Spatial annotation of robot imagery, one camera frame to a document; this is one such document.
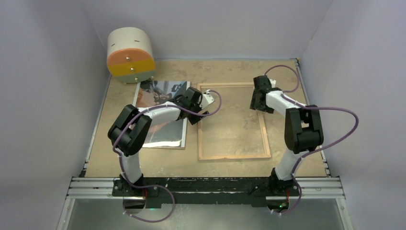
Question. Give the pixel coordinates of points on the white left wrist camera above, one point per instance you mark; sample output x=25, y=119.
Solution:
x=207, y=99

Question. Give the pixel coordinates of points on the round cabinet with coloured drawers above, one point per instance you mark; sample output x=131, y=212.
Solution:
x=130, y=56

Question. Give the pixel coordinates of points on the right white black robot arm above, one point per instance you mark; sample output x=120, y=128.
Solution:
x=303, y=131

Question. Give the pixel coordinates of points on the glossy photo print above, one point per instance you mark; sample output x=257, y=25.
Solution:
x=168, y=135

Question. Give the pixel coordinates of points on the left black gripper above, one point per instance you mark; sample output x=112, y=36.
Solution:
x=194, y=118

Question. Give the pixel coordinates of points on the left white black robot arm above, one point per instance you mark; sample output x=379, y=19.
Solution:
x=129, y=131

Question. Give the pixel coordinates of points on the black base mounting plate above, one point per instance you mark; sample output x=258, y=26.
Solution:
x=253, y=191

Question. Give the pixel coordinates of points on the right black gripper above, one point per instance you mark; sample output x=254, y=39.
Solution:
x=254, y=105

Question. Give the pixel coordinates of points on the aluminium rail frame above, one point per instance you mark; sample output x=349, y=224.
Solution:
x=102, y=188

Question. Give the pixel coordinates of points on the white wooden picture frame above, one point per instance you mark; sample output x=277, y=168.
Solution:
x=264, y=136

